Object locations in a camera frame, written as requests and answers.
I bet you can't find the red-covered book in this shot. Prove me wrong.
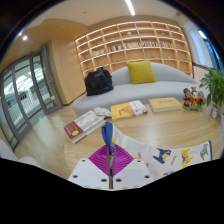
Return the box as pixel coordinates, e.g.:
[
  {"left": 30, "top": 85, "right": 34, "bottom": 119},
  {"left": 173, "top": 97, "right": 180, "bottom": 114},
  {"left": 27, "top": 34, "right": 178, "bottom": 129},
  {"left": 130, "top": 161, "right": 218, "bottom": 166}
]
[{"left": 63, "top": 110, "right": 107, "bottom": 145}]

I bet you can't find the colourful cartoon figurine set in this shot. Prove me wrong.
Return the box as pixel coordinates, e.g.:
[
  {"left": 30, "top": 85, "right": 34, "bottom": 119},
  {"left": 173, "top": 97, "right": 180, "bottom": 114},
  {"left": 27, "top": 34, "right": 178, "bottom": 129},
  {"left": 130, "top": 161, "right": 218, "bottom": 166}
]
[{"left": 181, "top": 86, "right": 208, "bottom": 112}]

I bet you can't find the wooden wall shelf unit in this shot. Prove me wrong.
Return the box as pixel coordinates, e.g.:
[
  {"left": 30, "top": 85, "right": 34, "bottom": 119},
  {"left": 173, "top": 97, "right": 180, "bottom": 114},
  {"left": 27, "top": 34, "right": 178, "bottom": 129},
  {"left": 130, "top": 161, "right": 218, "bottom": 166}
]
[{"left": 74, "top": 20, "right": 194, "bottom": 78}]

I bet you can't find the white curtain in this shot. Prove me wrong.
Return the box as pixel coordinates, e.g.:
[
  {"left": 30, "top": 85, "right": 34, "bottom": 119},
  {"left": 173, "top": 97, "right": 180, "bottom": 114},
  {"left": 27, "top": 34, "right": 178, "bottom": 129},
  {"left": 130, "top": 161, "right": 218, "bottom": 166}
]
[{"left": 188, "top": 28, "right": 209, "bottom": 66}]

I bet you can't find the dark-framed window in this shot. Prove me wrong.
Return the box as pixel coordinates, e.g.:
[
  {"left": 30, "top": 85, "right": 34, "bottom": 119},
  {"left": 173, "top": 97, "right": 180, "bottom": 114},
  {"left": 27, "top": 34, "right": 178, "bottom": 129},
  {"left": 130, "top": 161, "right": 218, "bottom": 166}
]
[{"left": 199, "top": 30, "right": 223, "bottom": 71}]

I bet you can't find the black bag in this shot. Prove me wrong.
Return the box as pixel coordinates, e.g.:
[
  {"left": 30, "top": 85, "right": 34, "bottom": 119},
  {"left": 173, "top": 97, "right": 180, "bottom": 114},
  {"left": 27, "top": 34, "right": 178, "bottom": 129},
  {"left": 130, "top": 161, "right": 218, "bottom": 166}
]
[{"left": 83, "top": 66, "right": 115, "bottom": 97}]

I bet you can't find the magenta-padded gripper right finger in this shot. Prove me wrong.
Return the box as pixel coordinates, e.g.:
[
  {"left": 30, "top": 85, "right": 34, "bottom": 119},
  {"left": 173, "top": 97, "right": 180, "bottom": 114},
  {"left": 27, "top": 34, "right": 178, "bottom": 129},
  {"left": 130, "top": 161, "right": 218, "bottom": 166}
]
[{"left": 112, "top": 144, "right": 155, "bottom": 190}]

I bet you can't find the small white jar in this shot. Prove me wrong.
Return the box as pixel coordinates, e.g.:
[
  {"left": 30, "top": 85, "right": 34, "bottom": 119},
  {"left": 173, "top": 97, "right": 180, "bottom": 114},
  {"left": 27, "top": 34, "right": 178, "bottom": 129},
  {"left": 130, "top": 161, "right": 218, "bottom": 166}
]
[{"left": 209, "top": 105, "right": 219, "bottom": 119}]

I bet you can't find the yellow and white book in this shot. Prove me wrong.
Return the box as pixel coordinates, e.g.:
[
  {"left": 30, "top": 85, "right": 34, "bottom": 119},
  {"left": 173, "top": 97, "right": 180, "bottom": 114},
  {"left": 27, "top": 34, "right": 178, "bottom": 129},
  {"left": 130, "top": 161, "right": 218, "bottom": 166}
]
[{"left": 110, "top": 99, "right": 149, "bottom": 122}]

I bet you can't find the yellow hardcover book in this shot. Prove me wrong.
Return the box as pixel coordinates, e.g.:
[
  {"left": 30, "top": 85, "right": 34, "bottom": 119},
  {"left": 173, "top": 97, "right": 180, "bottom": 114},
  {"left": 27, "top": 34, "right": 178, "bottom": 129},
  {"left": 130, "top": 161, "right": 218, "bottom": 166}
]
[{"left": 148, "top": 96, "right": 183, "bottom": 113}]

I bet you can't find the white chair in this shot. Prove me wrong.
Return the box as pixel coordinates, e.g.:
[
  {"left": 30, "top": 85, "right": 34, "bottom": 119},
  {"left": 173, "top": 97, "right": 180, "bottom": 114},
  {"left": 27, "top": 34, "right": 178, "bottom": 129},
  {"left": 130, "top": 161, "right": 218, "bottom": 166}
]
[{"left": 0, "top": 138, "right": 41, "bottom": 168}]

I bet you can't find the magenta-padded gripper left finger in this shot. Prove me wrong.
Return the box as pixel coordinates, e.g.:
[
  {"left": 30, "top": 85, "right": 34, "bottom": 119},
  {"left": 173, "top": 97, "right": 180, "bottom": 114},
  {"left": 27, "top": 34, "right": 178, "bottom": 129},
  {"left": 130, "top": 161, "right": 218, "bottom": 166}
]
[{"left": 67, "top": 144, "right": 112, "bottom": 190}]

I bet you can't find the grey-framed glass door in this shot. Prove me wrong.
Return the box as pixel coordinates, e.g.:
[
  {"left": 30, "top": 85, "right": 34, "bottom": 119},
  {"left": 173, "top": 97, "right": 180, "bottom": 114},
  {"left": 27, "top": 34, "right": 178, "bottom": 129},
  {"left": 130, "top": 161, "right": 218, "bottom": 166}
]
[{"left": 0, "top": 45, "right": 64, "bottom": 151}]

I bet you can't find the light grey curved sofa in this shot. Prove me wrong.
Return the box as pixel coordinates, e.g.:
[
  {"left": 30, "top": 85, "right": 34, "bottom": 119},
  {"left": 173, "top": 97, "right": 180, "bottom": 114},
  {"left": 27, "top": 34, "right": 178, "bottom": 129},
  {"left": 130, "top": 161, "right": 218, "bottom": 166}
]
[{"left": 71, "top": 62, "right": 209, "bottom": 118}]

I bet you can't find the yellow cushion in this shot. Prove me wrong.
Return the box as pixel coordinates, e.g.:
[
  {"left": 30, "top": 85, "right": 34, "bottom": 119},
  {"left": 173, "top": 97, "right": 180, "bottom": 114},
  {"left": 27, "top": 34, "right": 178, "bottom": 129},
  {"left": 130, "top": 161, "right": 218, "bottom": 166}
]
[{"left": 126, "top": 59, "right": 158, "bottom": 85}]

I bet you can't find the white animal-print towel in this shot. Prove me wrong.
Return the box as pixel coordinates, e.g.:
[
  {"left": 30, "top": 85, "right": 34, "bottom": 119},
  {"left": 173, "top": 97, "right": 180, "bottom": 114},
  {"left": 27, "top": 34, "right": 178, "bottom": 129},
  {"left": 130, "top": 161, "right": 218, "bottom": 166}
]
[{"left": 100, "top": 121, "right": 214, "bottom": 181}]

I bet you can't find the long ceiling light strip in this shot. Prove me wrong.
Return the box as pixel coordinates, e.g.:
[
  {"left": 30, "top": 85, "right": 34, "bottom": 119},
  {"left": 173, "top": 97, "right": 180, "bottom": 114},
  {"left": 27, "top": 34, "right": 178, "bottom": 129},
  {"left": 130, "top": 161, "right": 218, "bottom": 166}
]
[{"left": 124, "top": 0, "right": 136, "bottom": 17}]

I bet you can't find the green potted plant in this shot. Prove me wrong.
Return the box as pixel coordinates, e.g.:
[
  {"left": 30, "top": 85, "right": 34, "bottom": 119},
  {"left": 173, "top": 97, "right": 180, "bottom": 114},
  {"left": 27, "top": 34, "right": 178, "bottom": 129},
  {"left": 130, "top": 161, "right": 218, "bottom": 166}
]
[{"left": 199, "top": 67, "right": 224, "bottom": 116}]

